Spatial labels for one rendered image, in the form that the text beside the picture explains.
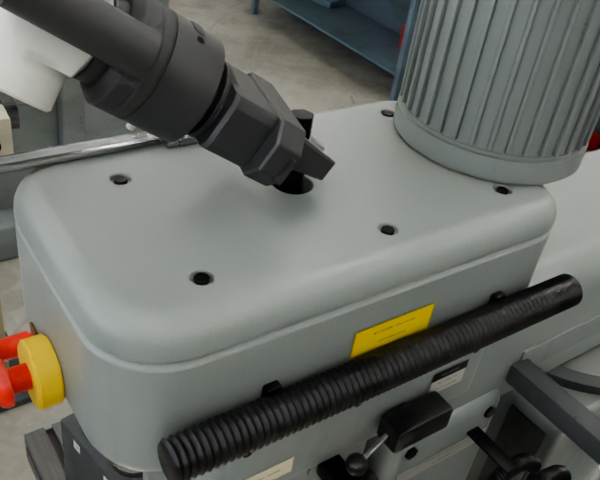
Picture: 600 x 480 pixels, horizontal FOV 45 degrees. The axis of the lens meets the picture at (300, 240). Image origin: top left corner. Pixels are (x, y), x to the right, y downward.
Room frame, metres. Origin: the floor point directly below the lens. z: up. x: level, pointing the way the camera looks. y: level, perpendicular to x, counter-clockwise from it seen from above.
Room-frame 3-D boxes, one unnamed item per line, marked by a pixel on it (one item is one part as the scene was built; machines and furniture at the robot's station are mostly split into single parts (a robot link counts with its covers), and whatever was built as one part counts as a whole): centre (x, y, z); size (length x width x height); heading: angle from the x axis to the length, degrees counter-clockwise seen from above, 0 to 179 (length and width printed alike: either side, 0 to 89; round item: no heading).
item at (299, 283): (0.56, 0.00, 1.81); 0.47 x 0.26 x 0.16; 130
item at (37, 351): (0.40, 0.19, 1.76); 0.06 x 0.02 x 0.06; 40
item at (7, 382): (0.39, 0.21, 1.76); 0.04 x 0.03 x 0.04; 40
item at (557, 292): (0.46, -0.11, 1.79); 0.45 x 0.04 x 0.04; 130
